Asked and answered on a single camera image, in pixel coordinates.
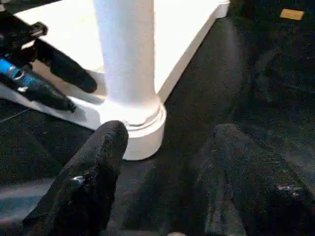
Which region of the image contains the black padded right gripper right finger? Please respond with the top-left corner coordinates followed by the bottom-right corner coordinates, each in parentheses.
top-left (192, 123), bottom-right (315, 236)

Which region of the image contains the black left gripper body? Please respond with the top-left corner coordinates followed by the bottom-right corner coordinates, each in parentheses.
top-left (0, 12), bottom-right (49, 67)

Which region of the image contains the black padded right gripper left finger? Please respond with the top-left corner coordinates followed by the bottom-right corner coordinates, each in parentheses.
top-left (22, 120), bottom-right (129, 236)

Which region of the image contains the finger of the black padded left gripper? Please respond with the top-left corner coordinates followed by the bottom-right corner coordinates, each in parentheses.
top-left (0, 58), bottom-right (77, 114)
top-left (33, 42), bottom-right (98, 94)

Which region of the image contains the white plastic table leg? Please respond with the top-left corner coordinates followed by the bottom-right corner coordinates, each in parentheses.
top-left (93, 0), bottom-right (163, 124)

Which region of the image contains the white plastic table top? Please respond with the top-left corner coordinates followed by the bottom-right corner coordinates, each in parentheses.
top-left (0, 0), bottom-right (231, 162)

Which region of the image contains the black work mat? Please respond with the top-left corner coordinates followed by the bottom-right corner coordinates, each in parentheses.
top-left (0, 0), bottom-right (315, 236)

